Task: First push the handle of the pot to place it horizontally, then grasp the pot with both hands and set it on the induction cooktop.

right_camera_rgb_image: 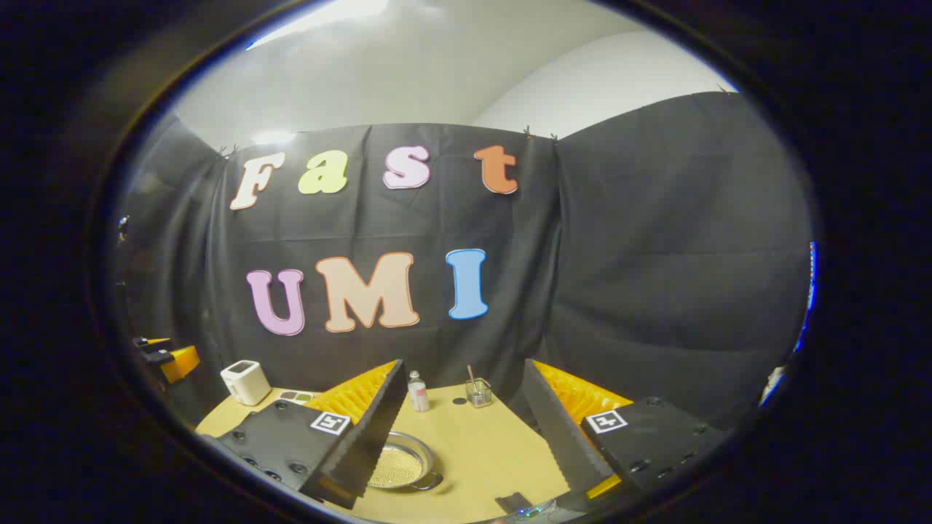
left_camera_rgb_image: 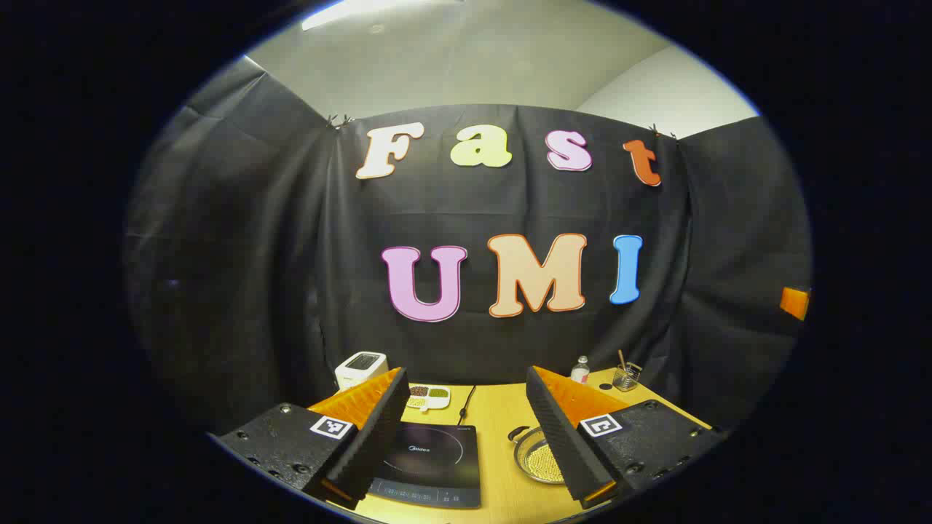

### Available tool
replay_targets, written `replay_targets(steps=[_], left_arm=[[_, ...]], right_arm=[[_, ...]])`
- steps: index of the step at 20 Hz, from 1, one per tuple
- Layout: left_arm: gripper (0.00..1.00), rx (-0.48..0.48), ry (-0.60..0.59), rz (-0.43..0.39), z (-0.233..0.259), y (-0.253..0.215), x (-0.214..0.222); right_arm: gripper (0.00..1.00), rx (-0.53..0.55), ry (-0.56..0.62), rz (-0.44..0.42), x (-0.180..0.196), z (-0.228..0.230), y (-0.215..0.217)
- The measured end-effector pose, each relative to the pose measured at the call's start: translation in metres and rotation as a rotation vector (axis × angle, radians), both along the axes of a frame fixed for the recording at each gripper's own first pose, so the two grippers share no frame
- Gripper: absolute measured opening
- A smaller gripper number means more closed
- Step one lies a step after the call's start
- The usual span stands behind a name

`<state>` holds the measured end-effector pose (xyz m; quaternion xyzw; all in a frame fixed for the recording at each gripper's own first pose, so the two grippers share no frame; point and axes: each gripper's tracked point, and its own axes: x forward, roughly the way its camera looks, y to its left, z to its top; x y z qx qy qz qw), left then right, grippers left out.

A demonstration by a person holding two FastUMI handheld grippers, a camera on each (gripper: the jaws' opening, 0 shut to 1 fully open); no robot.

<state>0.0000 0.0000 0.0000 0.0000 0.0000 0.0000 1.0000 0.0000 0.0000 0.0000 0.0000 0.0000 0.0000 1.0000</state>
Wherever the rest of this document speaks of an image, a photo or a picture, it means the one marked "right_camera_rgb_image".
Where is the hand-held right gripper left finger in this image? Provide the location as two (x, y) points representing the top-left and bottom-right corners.
(217, 359), (408, 509)

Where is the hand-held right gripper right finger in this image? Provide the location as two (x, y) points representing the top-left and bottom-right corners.
(522, 358), (729, 503)

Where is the steel pot with black handle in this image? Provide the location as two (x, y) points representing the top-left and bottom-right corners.
(367, 430), (444, 493)

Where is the white toaster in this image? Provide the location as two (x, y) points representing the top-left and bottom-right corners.
(220, 360), (272, 407)

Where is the black backdrop cloth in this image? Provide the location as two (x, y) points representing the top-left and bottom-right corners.
(116, 91), (815, 437)

